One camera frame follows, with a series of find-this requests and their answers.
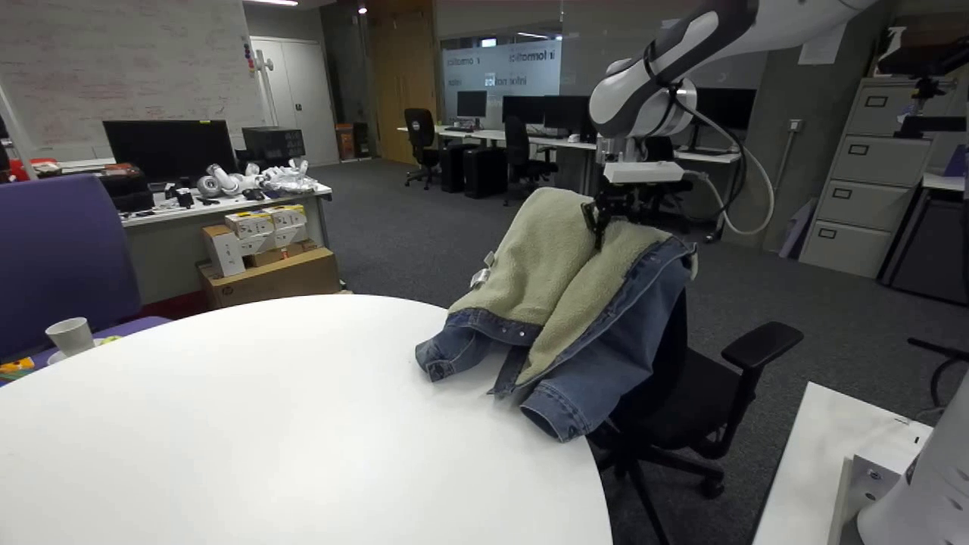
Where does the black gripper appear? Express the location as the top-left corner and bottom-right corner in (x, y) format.
(590, 181), (691, 235)

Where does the denim coat with sherpa lining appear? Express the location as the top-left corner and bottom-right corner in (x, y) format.
(416, 187), (695, 442)

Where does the black office chair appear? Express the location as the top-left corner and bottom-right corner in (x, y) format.
(590, 296), (802, 545)

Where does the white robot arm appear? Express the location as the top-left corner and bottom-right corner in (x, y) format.
(583, 0), (875, 235)

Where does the white robot base platform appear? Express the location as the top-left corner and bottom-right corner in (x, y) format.
(752, 379), (969, 545)

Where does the purple office chair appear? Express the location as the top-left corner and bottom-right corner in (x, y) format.
(0, 174), (161, 361)

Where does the grey filing cabinet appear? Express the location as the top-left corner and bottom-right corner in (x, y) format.
(798, 80), (930, 278)

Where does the large cardboard box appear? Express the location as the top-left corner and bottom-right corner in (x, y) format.
(201, 247), (338, 309)

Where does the white round table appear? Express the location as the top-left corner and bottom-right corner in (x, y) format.
(0, 293), (612, 545)

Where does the black monitor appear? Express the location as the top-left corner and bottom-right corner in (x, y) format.
(102, 122), (236, 181)

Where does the white paper cup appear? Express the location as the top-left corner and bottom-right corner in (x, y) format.
(45, 318), (93, 356)

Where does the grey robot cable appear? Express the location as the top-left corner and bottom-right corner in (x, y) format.
(681, 101), (782, 242)

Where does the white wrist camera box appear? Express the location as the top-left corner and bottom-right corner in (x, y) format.
(602, 160), (683, 183)

